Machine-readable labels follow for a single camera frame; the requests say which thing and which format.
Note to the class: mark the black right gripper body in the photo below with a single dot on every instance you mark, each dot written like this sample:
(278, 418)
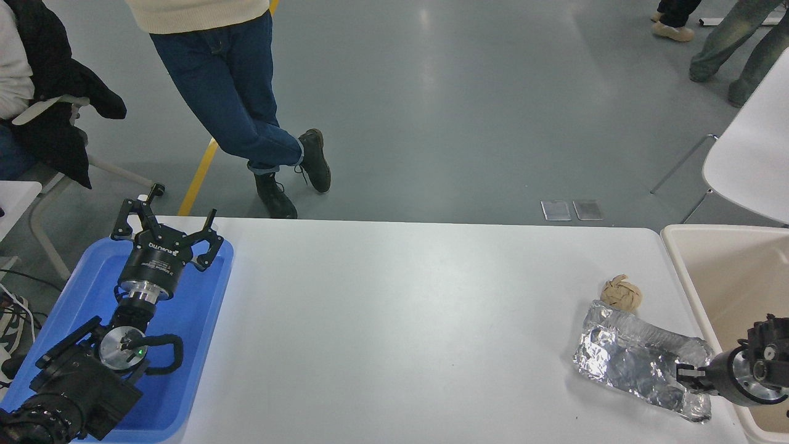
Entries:
(719, 373)

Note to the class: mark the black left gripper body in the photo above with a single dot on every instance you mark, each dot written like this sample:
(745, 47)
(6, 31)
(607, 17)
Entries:
(154, 259)

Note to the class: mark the silver foil tray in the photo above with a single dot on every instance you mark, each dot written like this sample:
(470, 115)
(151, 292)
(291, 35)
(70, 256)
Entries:
(622, 364)

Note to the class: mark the silver floor plate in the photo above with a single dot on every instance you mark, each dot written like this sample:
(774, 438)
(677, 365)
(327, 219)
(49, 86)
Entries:
(588, 209)
(556, 210)

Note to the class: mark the blue plastic tray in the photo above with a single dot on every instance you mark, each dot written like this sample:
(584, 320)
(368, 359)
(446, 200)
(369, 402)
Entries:
(197, 308)

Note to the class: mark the large pale bin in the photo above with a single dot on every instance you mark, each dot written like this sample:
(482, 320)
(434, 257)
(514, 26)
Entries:
(721, 283)

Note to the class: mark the white chair with metal legs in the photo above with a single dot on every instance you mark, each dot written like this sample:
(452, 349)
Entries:
(43, 203)

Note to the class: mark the crumpled tan paper ball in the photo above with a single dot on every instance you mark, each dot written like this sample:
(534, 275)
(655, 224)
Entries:
(622, 293)

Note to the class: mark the black jacket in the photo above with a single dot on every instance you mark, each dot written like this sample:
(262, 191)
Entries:
(52, 129)

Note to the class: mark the small white side table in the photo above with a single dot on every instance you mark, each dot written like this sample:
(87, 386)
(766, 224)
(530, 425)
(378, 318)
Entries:
(15, 200)

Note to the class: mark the standing person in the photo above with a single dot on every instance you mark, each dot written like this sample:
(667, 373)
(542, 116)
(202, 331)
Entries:
(228, 86)

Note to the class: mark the seated person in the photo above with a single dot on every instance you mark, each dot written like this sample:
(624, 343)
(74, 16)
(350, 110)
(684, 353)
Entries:
(12, 68)

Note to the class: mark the white moulded chair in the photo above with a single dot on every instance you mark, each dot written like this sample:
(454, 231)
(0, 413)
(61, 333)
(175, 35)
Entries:
(752, 160)

